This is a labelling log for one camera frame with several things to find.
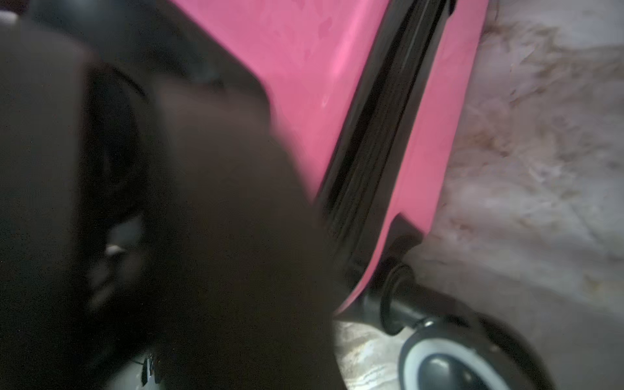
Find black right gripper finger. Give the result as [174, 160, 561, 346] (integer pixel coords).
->
[146, 82, 345, 389]

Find pink hard-shell suitcase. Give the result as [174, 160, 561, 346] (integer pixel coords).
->
[0, 0, 557, 390]

